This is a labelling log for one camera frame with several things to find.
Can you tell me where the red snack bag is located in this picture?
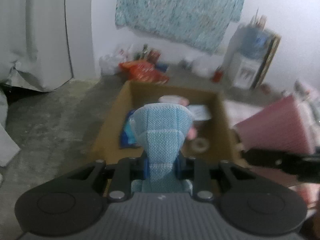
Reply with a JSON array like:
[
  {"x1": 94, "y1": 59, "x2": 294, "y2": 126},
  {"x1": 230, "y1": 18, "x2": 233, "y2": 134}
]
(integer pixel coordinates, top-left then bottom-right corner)
[{"x1": 118, "y1": 60, "x2": 169, "y2": 84}]

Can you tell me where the light blue towel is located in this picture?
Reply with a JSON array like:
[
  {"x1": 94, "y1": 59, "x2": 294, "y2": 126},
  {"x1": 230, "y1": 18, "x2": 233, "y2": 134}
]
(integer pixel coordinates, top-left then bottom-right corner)
[{"x1": 130, "y1": 103, "x2": 193, "y2": 193}]

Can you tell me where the white water dispenser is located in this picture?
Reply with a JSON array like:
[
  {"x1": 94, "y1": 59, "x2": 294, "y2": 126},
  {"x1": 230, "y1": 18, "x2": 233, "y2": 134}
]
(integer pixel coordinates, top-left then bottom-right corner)
[{"x1": 228, "y1": 53, "x2": 262, "y2": 89}]

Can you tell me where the pink bubble mailer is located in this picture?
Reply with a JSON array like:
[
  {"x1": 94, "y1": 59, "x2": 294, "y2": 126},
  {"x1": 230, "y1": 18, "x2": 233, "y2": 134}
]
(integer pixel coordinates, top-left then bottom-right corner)
[{"x1": 234, "y1": 95, "x2": 316, "y2": 154}]

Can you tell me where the tall patterned board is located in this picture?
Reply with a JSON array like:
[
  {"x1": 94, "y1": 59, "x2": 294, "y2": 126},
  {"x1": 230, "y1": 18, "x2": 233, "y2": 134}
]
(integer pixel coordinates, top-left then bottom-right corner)
[{"x1": 252, "y1": 33, "x2": 281, "y2": 89}]

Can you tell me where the brown cardboard box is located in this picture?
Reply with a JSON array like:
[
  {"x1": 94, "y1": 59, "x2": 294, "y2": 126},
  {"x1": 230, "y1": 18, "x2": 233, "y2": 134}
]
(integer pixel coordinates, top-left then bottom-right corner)
[{"x1": 91, "y1": 80, "x2": 242, "y2": 198}]

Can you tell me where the pink bunny plush toy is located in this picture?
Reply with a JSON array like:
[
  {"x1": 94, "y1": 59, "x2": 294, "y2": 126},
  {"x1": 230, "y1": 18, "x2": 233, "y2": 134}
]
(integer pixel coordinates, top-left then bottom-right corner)
[{"x1": 180, "y1": 98, "x2": 197, "y2": 140}]

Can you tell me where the teal floral wall cloth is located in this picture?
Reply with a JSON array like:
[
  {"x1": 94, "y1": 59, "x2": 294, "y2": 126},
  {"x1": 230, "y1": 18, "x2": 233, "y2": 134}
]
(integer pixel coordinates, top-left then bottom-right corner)
[{"x1": 115, "y1": 0, "x2": 244, "y2": 54}]

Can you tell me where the white plastic bag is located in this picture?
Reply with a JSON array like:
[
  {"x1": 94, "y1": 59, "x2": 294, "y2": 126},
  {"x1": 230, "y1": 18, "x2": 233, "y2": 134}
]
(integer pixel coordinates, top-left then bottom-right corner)
[{"x1": 99, "y1": 55, "x2": 123, "y2": 76}]

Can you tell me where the white tape roll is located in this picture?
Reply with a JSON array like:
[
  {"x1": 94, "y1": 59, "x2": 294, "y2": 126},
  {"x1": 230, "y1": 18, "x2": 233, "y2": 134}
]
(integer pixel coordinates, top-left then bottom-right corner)
[{"x1": 191, "y1": 138, "x2": 210, "y2": 153}]

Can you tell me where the blue white wet wipes pack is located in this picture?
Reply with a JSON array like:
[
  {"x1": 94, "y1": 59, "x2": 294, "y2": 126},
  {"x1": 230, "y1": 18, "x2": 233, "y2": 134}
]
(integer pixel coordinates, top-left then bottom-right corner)
[{"x1": 119, "y1": 109, "x2": 140, "y2": 149}]

